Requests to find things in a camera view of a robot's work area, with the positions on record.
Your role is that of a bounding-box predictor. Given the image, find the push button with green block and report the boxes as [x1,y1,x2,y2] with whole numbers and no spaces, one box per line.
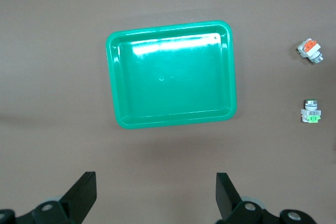
[300,99,322,124]

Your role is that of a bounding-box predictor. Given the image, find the green plastic tray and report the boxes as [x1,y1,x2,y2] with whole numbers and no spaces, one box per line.
[105,20,238,130]

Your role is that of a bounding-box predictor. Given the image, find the push button with orange block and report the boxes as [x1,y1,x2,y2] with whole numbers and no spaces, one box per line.
[296,38,324,64]

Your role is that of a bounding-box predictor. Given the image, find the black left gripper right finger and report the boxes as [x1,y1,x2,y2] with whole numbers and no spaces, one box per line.
[215,172,316,224]

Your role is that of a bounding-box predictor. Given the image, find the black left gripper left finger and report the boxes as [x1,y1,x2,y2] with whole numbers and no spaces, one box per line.
[0,171,98,224]

